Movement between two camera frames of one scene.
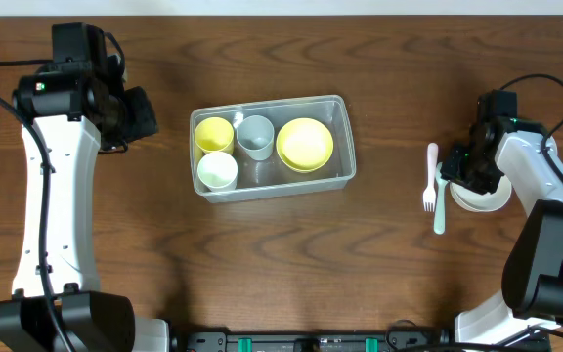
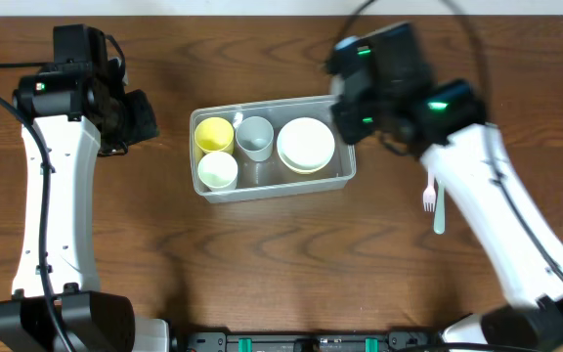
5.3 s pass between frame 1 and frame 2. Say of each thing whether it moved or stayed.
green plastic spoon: stayed
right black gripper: moved
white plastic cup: stayed
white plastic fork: stayed
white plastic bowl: moved
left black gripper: stayed
